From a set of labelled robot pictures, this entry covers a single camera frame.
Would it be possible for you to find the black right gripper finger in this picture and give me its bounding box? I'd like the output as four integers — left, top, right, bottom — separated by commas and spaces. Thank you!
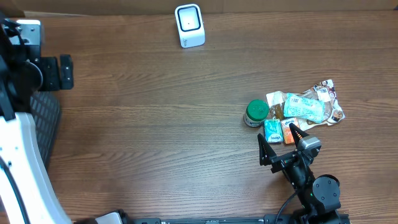
257, 134, 277, 166
289, 123, 310, 147

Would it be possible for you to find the teal Kleenex tissue pack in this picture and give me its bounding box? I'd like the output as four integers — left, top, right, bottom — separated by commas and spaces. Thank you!
264, 119, 284, 143

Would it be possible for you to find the teal snack packet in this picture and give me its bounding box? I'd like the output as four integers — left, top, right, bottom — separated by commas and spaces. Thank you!
284, 93, 325, 123

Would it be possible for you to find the beige Pantree snack bag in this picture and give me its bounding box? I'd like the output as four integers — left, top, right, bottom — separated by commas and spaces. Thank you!
266, 79, 345, 131

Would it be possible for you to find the orange snack packet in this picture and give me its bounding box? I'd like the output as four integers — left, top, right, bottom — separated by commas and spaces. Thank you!
281, 118, 300, 144

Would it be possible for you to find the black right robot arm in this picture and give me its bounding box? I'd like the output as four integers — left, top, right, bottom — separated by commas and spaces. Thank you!
257, 124, 350, 224

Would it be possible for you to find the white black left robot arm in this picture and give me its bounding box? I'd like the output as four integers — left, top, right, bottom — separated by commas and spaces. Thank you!
1, 59, 72, 224

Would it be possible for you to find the white barcode scanner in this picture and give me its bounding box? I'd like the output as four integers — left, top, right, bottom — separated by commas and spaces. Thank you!
175, 4, 205, 49

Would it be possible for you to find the grey plastic basket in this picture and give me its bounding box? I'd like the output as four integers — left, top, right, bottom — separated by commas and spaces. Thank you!
30, 92, 62, 169

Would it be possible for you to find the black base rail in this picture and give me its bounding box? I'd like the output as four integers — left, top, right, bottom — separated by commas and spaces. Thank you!
133, 213, 351, 224

